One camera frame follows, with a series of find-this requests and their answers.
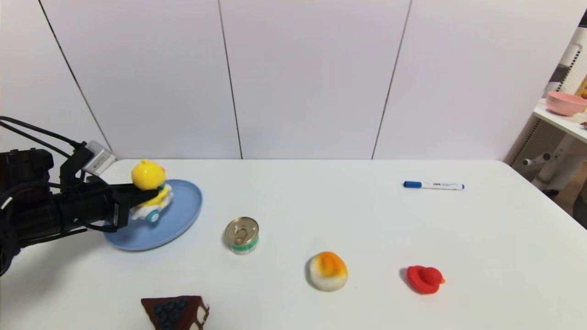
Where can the white pegboard panel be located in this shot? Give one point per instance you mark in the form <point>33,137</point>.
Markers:
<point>575,64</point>

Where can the blue plastic plate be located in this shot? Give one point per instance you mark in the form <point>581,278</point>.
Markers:
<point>181,217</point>

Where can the pink bowl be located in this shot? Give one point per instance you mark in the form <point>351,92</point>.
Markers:
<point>564,103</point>

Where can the white orange bun toy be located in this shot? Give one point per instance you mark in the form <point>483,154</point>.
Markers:
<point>327,271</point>

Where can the blue whiteboard marker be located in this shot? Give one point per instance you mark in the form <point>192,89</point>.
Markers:
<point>433,185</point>

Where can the yellow duck toy car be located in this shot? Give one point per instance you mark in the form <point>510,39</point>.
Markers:
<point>147,175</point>

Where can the small tin can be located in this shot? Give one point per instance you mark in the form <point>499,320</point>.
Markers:
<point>241,234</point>

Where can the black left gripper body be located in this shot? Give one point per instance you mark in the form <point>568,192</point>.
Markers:
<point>120,207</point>

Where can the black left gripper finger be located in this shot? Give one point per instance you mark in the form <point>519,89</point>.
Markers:
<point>135,194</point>

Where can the red rubber duck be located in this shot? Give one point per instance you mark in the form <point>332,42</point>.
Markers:
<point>423,279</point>

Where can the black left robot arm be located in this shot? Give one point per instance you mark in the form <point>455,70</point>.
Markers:
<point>27,215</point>

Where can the white side table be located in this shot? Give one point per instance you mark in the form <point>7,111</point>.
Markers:
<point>557,120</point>

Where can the chocolate blueberry cake slice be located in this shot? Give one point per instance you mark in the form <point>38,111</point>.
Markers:
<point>174,314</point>

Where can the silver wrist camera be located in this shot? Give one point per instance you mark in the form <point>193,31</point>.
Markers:
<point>98,158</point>

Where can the yellow box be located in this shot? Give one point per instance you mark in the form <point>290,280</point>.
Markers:
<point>583,87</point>

